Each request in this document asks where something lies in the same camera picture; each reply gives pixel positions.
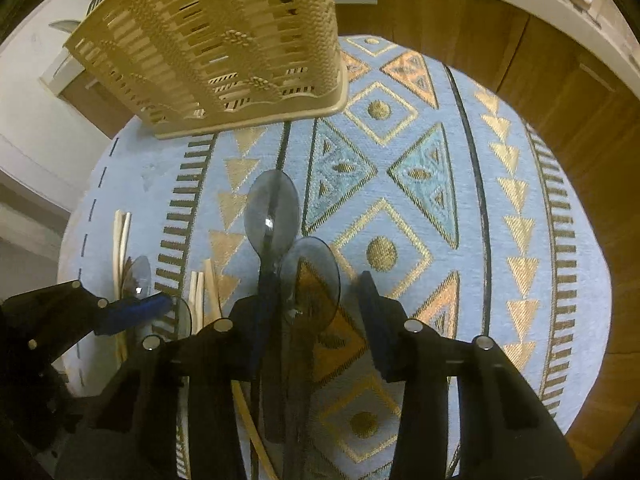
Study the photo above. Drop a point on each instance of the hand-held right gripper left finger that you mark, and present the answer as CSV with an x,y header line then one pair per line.
x,y
258,345

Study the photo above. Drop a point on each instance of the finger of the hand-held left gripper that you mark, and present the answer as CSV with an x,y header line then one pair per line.
x,y
130,312

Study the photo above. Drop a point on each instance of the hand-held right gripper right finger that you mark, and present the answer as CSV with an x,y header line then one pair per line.
x,y
372,320

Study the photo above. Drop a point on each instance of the metal spoon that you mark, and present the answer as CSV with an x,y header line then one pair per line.
x,y
310,280
137,275
182,316
272,210

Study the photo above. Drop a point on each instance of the beige plastic utensil basket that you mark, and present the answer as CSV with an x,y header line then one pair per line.
x,y
200,35

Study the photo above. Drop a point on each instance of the blue patterned table mat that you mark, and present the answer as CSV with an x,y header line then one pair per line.
x,y
450,260

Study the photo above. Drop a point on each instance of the wooden cabinet door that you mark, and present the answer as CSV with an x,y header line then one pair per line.
x,y
95,102

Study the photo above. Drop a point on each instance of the grey metal utensil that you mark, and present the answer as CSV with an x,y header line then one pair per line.
x,y
65,26

